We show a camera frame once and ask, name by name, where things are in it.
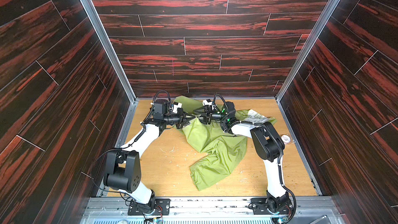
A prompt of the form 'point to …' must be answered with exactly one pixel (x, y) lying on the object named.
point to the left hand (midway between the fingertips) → (195, 117)
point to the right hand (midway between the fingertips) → (194, 112)
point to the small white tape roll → (285, 139)
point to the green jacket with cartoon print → (207, 128)
